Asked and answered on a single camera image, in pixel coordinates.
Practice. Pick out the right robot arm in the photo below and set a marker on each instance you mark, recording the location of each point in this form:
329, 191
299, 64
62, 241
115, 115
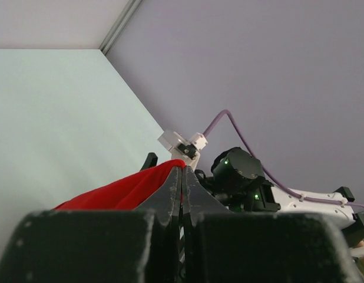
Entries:
238, 184

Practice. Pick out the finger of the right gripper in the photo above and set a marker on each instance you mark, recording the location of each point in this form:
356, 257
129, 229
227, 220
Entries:
150, 161

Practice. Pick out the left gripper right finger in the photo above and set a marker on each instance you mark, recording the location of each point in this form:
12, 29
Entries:
226, 246

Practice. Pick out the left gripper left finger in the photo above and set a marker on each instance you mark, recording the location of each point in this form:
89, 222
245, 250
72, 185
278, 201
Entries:
139, 245

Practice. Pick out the red t shirt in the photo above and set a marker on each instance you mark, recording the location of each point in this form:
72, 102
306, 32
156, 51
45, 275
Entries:
126, 193

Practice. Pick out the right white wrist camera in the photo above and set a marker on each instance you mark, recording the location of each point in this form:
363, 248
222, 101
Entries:
187, 150

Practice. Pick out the right aluminium corner post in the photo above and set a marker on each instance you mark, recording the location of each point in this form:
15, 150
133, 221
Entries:
119, 26

